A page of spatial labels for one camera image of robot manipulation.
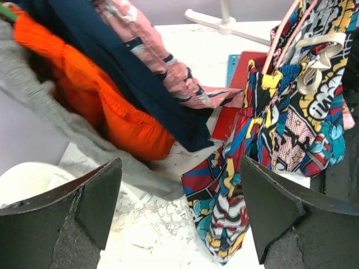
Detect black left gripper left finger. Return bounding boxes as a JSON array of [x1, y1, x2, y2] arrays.
[[1, 158, 122, 268]]

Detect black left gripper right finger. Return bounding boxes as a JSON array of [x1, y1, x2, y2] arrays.
[[240, 156, 358, 268]]

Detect comic print shorts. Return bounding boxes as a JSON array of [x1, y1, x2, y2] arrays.
[[182, 1, 358, 265]]

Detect pink wire hanger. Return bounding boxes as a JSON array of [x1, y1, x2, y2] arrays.
[[262, 0, 319, 76]]

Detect grey shorts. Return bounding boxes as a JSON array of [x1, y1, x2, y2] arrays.
[[1, 21, 184, 201]]

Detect orange shorts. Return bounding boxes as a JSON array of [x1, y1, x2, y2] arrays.
[[11, 7, 174, 161]]

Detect pink shark print shorts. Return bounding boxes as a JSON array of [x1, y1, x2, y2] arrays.
[[92, 1, 244, 109]]

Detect navy blue shorts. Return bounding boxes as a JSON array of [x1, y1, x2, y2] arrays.
[[19, 0, 213, 152]]

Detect green hanger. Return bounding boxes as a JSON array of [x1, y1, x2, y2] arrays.
[[1, 2, 18, 22]]

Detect Taming of Shrew book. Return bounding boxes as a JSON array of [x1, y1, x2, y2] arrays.
[[343, 100, 355, 130]]

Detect red plastic folder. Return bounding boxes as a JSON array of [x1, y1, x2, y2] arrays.
[[212, 51, 266, 142]]

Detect blue plastic folder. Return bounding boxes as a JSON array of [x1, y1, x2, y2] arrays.
[[226, 54, 241, 87]]

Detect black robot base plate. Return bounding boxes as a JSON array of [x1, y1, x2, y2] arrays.
[[308, 50, 359, 205]]

